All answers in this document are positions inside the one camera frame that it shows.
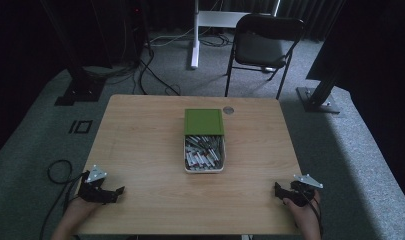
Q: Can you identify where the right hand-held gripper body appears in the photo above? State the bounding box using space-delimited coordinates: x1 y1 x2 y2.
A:
288 173 324 208

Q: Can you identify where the person's left hand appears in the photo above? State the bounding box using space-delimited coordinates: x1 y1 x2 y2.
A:
61 195 102 232

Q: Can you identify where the person's right hand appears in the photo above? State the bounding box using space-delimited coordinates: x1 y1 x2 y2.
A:
282 190 323 240

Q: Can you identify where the bundle of black floor cables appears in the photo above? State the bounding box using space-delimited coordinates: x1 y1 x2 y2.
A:
199 32 234 48

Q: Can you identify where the white desk frame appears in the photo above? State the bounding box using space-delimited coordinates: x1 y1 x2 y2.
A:
189 0 282 70

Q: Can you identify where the black metal stand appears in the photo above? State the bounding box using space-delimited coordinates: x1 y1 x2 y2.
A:
295 49 345 115
39 0 107 107

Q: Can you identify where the black folding chair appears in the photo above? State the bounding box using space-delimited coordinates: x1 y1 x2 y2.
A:
224 12 306 101

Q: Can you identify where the green box lid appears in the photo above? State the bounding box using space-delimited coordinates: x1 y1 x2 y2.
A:
183 108 225 137

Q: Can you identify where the white rectangular box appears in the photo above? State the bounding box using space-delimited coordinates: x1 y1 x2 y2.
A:
183 133 226 174

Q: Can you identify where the white floor cable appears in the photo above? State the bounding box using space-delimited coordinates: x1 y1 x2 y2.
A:
149 27 196 48

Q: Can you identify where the black floor cable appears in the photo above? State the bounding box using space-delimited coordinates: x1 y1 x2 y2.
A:
132 46 182 97

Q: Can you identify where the pile of pens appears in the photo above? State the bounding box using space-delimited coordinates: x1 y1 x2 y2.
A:
185 135 224 172

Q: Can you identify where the dark panel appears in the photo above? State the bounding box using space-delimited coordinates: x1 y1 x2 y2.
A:
305 0 405 101

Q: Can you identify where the black equipment tower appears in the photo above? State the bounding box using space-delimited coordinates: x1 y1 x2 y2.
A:
121 0 148 63

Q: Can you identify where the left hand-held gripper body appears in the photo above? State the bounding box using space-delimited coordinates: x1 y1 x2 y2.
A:
77 164 119 205

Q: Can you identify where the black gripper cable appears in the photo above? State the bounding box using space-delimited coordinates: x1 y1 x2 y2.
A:
298 181 325 240
39 159 90 240

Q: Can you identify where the dark curtain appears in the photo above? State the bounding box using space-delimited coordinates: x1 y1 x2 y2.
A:
223 0 345 42

